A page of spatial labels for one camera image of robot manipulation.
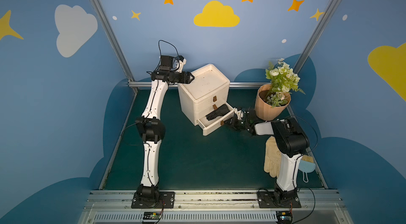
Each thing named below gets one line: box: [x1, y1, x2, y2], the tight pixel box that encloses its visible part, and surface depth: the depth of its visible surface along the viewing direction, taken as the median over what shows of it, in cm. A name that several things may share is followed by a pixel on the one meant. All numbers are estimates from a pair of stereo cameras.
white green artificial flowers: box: [264, 58, 306, 108], surface depth 90 cm
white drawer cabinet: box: [177, 63, 237, 136], surface depth 95 cm
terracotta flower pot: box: [254, 84, 292, 121], surface depth 95 cm
